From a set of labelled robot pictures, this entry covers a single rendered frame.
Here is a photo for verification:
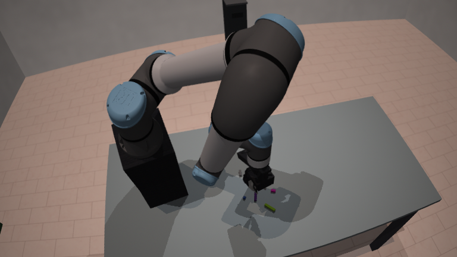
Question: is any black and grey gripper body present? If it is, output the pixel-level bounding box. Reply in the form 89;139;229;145
245;164;275;192

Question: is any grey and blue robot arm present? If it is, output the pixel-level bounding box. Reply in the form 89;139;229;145
107;14;305;186

